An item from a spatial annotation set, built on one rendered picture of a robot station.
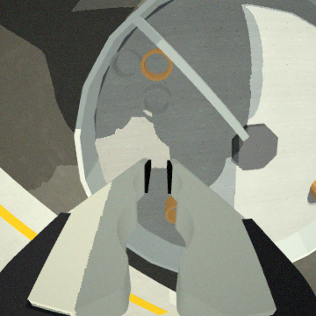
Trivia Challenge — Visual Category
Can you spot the bronze bushing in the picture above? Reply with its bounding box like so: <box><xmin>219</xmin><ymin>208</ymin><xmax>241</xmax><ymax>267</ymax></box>
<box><xmin>165</xmin><ymin>196</ymin><xmax>177</xmax><ymax>224</ymax></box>
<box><xmin>310</xmin><ymin>180</ymin><xmax>316</xmax><ymax>199</ymax></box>
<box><xmin>140</xmin><ymin>48</ymin><xmax>173</xmax><ymax>81</ymax></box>

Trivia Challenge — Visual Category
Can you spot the grey metal sleeve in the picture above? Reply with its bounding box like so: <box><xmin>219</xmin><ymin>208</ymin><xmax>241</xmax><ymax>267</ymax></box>
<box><xmin>141</xmin><ymin>83</ymin><xmax>171</xmax><ymax>118</ymax></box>
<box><xmin>110</xmin><ymin>48</ymin><xmax>142</xmax><ymax>81</ymax></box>

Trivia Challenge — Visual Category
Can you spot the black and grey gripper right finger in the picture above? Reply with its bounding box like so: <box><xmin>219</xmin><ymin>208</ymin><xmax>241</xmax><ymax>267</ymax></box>
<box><xmin>167</xmin><ymin>159</ymin><xmax>316</xmax><ymax>316</ymax></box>

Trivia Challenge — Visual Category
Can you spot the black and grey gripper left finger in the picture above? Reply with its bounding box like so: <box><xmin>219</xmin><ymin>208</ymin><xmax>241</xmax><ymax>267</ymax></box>
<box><xmin>0</xmin><ymin>158</ymin><xmax>151</xmax><ymax>316</ymax></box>

